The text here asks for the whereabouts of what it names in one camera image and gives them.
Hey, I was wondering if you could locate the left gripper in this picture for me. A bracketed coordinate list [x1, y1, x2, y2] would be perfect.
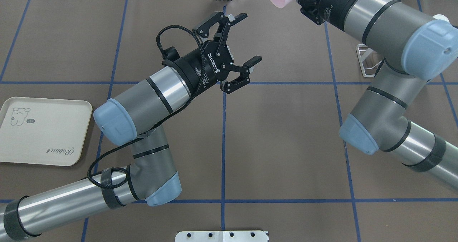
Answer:
[162, 12, 262, 94]

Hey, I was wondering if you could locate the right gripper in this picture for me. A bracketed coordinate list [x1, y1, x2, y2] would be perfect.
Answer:
[296, 0, 337, 25]

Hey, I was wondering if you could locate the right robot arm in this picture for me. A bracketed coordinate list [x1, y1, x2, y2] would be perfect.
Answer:
[296, 0, 458, 191]

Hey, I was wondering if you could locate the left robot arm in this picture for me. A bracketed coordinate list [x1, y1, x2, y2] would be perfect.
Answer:
[1, 12, 262, 242]

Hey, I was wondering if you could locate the white plastic tray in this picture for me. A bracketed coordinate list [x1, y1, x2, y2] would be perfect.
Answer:
[0, 97, 93, 167]

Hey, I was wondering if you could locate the white wire cup rack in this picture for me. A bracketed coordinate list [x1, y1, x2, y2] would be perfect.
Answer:
[356, 15, 451, 77]

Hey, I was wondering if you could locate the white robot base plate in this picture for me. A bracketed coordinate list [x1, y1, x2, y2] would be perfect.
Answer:
[175, 230, 270, 242]

